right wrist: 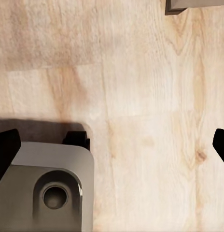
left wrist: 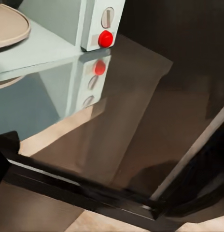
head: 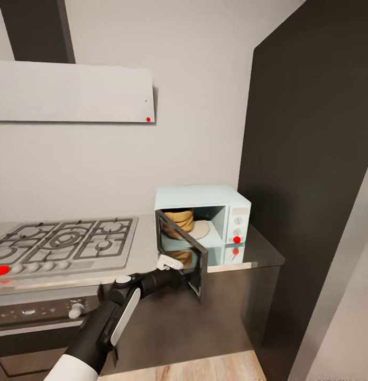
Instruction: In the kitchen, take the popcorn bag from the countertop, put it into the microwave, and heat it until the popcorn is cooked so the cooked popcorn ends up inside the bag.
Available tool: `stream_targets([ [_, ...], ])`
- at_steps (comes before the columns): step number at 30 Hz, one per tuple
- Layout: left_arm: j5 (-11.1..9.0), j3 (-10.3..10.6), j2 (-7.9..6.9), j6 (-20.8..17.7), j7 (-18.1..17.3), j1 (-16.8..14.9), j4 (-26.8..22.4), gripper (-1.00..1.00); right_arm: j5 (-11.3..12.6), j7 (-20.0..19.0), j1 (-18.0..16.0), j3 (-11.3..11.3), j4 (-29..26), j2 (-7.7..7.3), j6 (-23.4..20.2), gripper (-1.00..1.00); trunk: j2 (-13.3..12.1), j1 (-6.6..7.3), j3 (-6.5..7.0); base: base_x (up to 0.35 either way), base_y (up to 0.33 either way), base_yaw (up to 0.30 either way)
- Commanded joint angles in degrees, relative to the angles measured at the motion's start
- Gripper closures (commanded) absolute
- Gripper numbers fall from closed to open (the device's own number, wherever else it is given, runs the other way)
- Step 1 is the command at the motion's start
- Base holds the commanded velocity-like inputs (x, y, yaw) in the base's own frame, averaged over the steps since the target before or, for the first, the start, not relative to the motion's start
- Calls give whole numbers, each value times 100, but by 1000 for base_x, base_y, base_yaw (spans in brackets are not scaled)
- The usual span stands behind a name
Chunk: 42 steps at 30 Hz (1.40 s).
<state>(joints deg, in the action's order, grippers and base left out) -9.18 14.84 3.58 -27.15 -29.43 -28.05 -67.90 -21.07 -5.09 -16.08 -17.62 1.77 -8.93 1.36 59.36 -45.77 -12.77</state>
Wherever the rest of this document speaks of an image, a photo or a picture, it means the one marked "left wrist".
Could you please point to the microwave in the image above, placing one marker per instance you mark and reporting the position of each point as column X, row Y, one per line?
column 117, row 103

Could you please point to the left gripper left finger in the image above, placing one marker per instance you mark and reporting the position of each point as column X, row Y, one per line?
column 10, row 145

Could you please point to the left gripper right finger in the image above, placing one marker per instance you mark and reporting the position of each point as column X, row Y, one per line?
column 218, row 142

